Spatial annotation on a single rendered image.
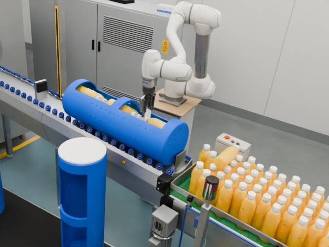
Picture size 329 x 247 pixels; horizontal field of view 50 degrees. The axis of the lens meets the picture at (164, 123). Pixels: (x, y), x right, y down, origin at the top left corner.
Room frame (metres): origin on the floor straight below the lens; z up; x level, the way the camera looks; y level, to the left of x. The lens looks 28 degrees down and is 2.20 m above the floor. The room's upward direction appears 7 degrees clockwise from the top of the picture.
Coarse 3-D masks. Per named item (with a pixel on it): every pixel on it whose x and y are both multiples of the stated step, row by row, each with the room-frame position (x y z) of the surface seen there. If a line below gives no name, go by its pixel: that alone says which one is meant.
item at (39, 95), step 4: (40, 80) 2.53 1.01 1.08; (44, 80) 2.54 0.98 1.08; (36, 84) 2.47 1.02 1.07; (40, 84) 2.48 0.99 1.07; (44, 84) 2.51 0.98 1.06; (36, 88) 2.47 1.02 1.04; (40, 88) 2.48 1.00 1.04; (44, 88) 2.51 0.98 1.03; (36, 92) 2.47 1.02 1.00; (40, 92) 2.50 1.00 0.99; (44, 92) 2.53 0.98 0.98; (36, 96) 2.47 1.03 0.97; (40, 96) 2.50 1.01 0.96; (44, 96) 2.53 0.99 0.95
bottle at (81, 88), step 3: (78, 87) 2.23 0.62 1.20; (81, 87) 2.23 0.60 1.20; (84, 87) 2.23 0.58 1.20; (78, 90) 2.21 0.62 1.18; (81, 90) 2.20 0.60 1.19; (84, 90) 2.20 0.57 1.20; (87, 90) 2.19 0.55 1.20; (90, 90) 2.19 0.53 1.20; (93, 90) 2.20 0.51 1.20; (84, 93) 2.18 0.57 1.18; (87, 93) 2.17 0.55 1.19; (90, 93) 2.16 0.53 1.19; (93, 93) 2.16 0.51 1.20; (96, 93) 2.18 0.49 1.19; (93, 96) 2.15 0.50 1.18; (96, 96) 2.15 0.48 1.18
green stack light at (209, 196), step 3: (204, 189) 1.27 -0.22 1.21; (204, 192) 1.26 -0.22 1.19; (207, 192) 1.25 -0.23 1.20; (210, 192) 1.25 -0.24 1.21; (213, 192) 1.25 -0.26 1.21; (216, 192) 1.26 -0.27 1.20; (204, 195) 1.26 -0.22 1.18; (207, 195) 1.25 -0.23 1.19; (210, 195) 1.25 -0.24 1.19; (213, 195) 1.25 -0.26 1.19; (207, 198) 1.25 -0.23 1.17; (210, 198) 1.25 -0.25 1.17; (213, 198) 1.25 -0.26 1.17
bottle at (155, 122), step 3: (147, 120) 1.90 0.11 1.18; (150, 120) 1.88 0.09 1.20; (153, 120) 1.87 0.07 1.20; (156, 120) 1.87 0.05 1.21; (159, 120) 1.88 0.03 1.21; (150, 123) 1.86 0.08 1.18; (153, 123) 1.86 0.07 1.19; (156, 123) 1.85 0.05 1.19; (159, 123) 1.85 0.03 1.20; (162, 123) 1.84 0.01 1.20; (165, 123) 1.85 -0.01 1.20; (159, 126) 1.83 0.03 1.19; (162, 126) 1.83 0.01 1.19
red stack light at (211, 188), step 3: (207, 183) 1.26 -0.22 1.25; (204, 186) 1.27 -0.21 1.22; (207, 186) 1.26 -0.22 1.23; (210, 186) 1.25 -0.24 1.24; (213, 186) 1.25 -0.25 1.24; (216, 186) 1.25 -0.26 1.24; (207, 189) 1.25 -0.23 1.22; (210, 189) 1.25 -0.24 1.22; (213, 189) 1.25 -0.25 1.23; (216, 189) 1.26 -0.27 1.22
